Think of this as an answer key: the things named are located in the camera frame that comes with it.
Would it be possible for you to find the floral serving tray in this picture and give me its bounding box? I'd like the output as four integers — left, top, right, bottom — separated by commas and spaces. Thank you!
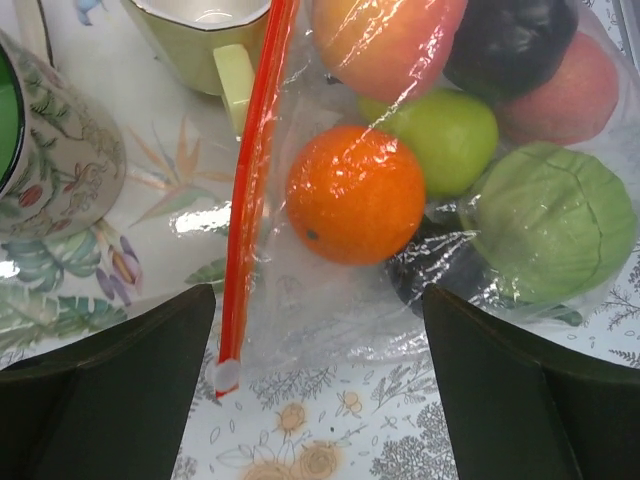
1, 1, 240, 366

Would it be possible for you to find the green fake pear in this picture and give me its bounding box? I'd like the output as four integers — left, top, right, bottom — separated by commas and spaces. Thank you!
358, 87, 499, 198

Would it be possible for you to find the pale yellow mug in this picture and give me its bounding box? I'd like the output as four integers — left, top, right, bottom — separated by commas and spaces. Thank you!
122, 0, 271, 138

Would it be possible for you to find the fake peach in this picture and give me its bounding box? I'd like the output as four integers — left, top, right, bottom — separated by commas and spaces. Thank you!
311, 0, 467, 104
496, 32, 619, 145

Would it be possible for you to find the floral mug green inside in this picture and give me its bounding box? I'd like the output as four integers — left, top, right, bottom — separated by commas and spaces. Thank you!
1, 33, 126, 241

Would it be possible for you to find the green fake cabbage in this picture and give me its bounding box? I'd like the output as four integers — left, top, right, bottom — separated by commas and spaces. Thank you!
459, 142, 638, 304

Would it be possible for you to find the orange fake fruit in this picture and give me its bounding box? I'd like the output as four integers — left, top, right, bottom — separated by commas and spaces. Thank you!
285, 125, 426, 265

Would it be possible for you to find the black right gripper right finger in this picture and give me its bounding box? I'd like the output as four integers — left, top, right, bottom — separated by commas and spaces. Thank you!
422, 285, 639, 480

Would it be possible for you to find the floral tablecloth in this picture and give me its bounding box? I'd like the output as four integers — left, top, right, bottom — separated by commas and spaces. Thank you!
169, 0, 640, 480

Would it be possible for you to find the clear zip top bag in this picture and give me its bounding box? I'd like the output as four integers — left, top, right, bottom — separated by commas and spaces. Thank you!
216, 1, 639, 393

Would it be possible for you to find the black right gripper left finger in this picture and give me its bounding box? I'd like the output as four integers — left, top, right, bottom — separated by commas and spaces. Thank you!
1, 285, 216, 479

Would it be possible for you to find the dark purple fake fruit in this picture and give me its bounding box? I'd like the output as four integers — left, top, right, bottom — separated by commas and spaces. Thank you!
444, 0, 578, 104

